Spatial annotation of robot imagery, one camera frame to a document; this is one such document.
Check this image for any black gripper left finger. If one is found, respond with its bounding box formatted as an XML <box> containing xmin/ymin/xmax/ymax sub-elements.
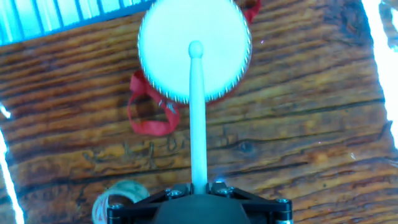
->
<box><xmin>106</xmin><ymin>182</ymin><xmax>192</xmax><ymax>224</ymax></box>

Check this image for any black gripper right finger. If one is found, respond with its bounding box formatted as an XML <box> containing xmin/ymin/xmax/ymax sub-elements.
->
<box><xmin>208</xmin><ymin>182</ymin><xmax>294</xmax><ymax>224</ymax></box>

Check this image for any white wooden drumstick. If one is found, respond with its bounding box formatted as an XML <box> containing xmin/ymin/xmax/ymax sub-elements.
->
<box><xmin>188</xmin><ymin>40</ymin><xmax>208</xmax><ymax>195</ymax></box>

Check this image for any red drum with white skin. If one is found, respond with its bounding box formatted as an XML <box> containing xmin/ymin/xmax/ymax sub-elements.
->
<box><xmin>136</xmin><ymin>0</ymin><xmax>252</xmax><ymax>105</ymax></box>

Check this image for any printed tape roll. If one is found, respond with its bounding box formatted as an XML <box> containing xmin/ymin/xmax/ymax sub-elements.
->
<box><xmin>91</xmin><ymin>179</ymin><xmax>150</xmax><ymax>224</ymax></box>

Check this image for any glossy wood pattern mat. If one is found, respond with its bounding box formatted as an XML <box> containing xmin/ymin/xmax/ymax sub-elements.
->
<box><xmin>0</xmin><ymin>0</ymin><xmax>398</xmax><ymax>224</ymax></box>

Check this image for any red ribbon strap loop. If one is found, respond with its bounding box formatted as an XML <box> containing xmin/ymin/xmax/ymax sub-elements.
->
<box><xmin>127</xmin><ymin>70</ymin><xmax>182</xmax><ymax>137</ymax></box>
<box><xmin>241</xmin><ymin>0</ymin><xmax>262</xmax><ymax>24</ymax></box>

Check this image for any metal strap ring clasp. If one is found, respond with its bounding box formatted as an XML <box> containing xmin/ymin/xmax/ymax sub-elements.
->
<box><xmin>157</xmin><ymin>98</ymin><xmax>178</xmax><ymax>114</ymax></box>

